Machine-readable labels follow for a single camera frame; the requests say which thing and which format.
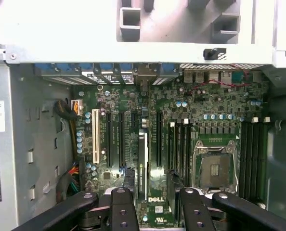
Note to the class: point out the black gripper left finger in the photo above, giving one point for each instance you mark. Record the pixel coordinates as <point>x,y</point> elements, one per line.
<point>122,211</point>

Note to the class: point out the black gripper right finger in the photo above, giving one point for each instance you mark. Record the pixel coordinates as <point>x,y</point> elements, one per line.
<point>196,211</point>

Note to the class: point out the CPU socket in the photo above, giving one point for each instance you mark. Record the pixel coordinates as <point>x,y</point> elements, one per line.
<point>215,168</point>

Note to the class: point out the white expansion slot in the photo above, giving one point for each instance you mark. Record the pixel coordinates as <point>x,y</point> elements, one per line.
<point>96,134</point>

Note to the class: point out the short black expansion slot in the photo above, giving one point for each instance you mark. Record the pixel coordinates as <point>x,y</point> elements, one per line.
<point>133,119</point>

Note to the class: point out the grey power supply unit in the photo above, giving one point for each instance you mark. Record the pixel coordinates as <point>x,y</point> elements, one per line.
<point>37,144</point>

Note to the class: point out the green motherboard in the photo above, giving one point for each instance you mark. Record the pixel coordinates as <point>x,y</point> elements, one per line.
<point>205,101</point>

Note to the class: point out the blue card retainer strip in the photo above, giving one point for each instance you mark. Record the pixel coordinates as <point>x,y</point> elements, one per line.
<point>107,68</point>

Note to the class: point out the open black PC case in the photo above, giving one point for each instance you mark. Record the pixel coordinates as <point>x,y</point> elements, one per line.
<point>133,53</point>

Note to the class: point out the black case latch knob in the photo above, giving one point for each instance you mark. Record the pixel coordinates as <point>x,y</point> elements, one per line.
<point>214,53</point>

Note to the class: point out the grey parts rack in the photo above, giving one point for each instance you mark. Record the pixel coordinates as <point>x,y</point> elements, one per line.
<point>176,29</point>

